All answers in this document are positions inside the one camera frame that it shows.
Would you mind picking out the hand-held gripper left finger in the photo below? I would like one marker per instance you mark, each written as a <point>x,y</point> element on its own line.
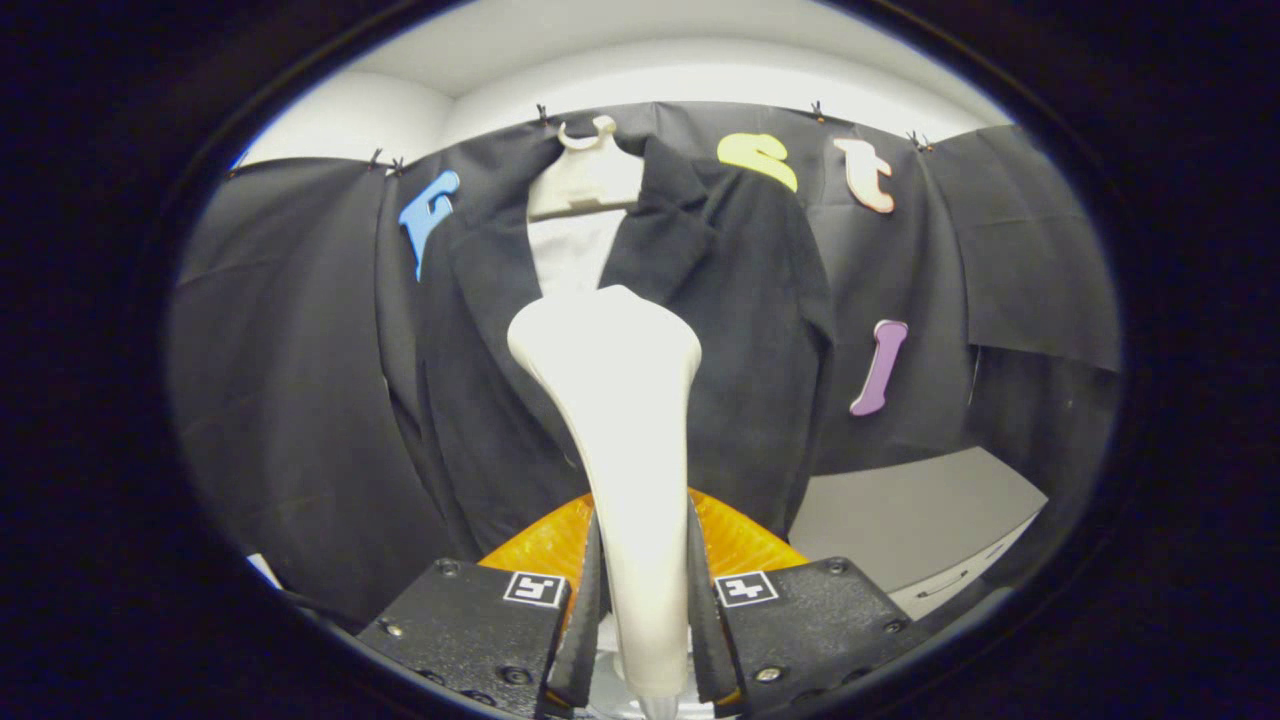
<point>588,620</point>

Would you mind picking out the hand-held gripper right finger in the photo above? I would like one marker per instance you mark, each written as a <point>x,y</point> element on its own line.
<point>702,630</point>

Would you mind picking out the black jacket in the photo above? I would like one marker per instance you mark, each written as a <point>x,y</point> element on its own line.
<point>740,340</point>

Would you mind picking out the white clothes hanger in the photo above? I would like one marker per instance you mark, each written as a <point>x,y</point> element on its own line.
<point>590,175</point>

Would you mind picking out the grey cabinet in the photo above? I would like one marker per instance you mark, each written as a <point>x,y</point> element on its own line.
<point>920,510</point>

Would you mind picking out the black backdrop cloth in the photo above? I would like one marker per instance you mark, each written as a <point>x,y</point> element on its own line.
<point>280,350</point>

